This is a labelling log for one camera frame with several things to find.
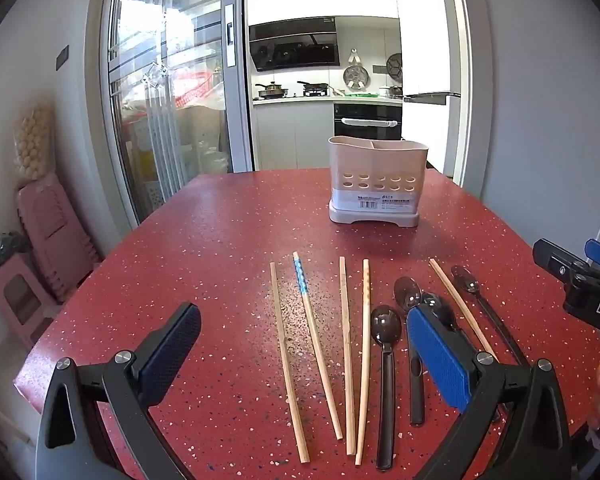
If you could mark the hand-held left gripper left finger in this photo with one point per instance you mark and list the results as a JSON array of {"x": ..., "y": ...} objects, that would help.
[{"x": 170, "y": 350}]

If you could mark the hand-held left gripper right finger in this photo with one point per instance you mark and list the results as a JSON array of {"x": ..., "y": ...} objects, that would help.
[{"x": 440, "y": 355}]

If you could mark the dark translucent plastic spoon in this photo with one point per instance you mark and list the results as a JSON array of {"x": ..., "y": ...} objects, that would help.
[
  {"x": 440, "y": 307},
  {"x": 386, "y": 410},
  {"x": 495, "y": 317},
  {"x": 416, "y": 400}
]

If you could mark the plain wooden chopstick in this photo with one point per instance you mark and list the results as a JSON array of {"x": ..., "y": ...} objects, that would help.
[
  {"x": 364, "y": 350},
  {"x": 346, "y": 350},
  {"x": 455, "y": 297},
  {"x": 285, "y": 350}
]

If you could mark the blue patterned wooden chopstick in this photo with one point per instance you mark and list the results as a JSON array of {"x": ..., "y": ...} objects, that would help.
[{"x": 316, "y": 335}]

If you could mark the beige plastic utensil holder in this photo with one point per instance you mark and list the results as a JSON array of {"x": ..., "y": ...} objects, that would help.
[{"x": 370, "y": 165}]

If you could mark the single pink stool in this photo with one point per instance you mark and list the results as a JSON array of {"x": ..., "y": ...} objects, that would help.
[{"x": 15, "y": 305}]

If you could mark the stack of pink stools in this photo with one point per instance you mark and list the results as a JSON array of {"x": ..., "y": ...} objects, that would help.
[{"x": 55, "y": 230}]

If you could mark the black plastic bag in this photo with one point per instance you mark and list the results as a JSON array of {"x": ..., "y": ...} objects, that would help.
[{"x": 2, "y": 255}]

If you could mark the small steel pot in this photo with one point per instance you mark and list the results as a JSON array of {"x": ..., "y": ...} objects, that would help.
[{"x": 392, "y": 91}]

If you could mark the sliding glass door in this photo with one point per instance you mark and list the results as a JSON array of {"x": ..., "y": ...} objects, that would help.
[{"x": 180, "y": 110}]

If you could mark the black built-in oven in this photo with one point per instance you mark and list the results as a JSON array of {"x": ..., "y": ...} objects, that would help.
[{"x": 365, "y": 110}]

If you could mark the grey kitchen cabinets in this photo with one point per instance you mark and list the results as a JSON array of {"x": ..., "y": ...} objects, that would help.
[{"x": 290, "y": 135}]

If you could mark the bag of pale balls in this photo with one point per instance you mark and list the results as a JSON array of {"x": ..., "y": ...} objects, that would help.
[{"x": 32, "y": 145}]

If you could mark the round dark trivet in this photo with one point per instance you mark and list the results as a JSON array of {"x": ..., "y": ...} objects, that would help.
[{"x": 394, "y": 66}]

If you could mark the green cutting board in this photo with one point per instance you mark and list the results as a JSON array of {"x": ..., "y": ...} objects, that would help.
[{"x": 362, "y": 93}]

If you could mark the white refrigerator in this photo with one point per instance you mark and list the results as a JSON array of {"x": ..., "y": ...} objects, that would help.
[{"x": 425, "y": 35}]

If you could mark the round metal steamer rack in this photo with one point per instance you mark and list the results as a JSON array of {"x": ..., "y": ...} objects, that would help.
[{"x": 356, "y": 76}]

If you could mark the lidded cooking pot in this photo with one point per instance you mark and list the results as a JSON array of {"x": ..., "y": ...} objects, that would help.
[{"x": 272, "y": 91}]

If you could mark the black frying pan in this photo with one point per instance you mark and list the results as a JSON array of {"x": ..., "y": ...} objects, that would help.
[{"x": 314, "y": 89}]

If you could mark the black range hood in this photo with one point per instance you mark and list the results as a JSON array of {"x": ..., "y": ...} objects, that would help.
[{"x": 295, "y": 52}]

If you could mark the dark wall switch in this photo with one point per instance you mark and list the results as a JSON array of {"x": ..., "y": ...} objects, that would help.
[{"x": 62, "y": 57}]

